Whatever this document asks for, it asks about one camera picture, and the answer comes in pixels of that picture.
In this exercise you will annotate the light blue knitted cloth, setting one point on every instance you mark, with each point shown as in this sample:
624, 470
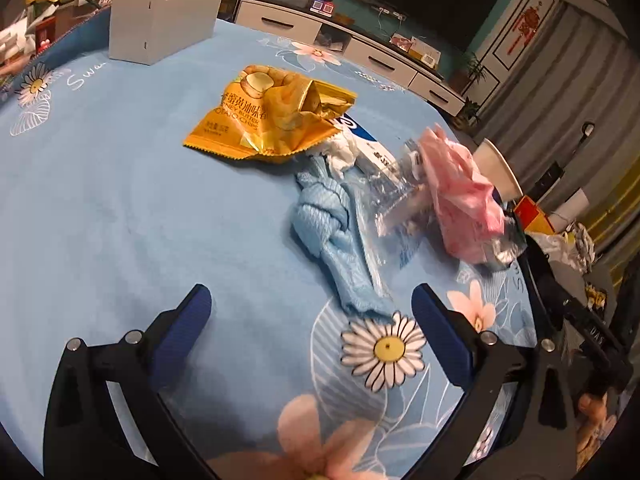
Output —
325, 220

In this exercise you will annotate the white cardboard box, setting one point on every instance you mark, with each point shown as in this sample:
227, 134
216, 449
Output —
160, 25

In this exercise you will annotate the pink plastic bag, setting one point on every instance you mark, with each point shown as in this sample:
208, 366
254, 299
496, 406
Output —
460, 200

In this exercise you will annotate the blue floral blanket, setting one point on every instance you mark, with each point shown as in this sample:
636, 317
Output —
125, 185

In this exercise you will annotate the white paper cup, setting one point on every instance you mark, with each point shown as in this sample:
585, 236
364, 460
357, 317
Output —
495, 167

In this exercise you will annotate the white TV cabinet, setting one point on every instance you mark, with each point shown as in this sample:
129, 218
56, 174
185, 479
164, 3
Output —
360, 50

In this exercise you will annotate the clear plastic film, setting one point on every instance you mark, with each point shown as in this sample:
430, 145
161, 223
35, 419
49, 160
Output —
505, 250

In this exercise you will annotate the white and yellow box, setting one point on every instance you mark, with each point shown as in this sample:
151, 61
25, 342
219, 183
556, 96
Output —
425, 54

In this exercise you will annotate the black upright vacuum cleaner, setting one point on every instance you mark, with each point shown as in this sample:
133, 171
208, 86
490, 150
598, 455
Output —
587, 129

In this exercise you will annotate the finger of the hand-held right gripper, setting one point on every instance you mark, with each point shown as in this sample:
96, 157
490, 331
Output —
535, 280

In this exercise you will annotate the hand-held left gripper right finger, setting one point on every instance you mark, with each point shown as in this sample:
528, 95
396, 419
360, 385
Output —
440, 340

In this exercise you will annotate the tall potted plant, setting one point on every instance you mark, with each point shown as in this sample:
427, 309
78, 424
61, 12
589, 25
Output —
472, 70

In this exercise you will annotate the clear plastic wrapper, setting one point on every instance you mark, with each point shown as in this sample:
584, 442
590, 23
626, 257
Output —
390, 195

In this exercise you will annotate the small potted plant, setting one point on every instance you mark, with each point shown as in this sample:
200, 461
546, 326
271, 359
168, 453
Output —
470, 112

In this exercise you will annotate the blue and white medicine box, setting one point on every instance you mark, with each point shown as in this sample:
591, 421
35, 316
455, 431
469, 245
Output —
367, 147

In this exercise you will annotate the grey curtain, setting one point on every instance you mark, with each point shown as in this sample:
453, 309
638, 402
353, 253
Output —
565, 85

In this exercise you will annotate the white tissue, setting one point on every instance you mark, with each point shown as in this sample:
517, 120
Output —
342, 155

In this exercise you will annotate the yellow potato chip bag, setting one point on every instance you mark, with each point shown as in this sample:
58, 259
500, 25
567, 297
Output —
250, 120

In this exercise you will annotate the white paper roll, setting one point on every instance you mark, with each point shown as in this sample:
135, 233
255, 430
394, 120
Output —
572, 205

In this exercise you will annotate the person's right hand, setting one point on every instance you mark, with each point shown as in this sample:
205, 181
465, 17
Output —
592, 412

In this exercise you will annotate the red and yellow paper bag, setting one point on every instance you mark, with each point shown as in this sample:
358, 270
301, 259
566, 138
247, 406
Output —
532, 215

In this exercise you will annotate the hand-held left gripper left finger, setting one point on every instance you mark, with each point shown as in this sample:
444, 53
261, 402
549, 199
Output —
185, 330

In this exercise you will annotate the white plastic bag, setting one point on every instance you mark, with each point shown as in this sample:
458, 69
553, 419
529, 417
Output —
560, 250

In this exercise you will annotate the red paper-cut wall decoration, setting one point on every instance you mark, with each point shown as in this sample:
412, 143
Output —
527, 25

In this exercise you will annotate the red snack packet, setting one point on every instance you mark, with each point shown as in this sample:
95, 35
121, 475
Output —
401, 41

